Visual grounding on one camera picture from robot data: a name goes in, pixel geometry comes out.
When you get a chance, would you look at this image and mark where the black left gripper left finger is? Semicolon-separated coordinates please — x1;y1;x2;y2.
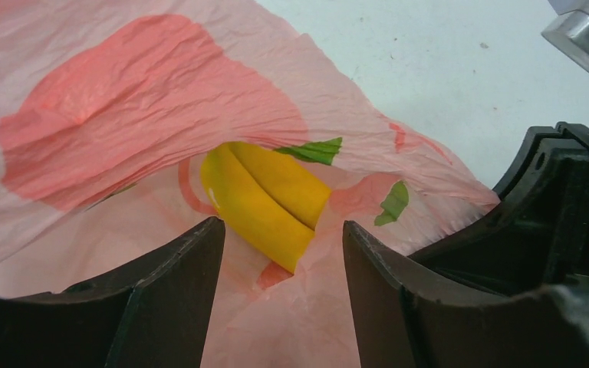
0;217;225;367

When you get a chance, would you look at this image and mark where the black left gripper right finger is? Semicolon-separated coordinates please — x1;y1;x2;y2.
342;222;589;367

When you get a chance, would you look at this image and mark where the yellow fake fruit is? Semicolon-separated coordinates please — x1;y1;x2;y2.
200;142;331;272

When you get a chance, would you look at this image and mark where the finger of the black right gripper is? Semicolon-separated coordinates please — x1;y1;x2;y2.
412;122;589;296

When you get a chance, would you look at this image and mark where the pink plastic bag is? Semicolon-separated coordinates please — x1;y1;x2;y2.
0;1;499;367

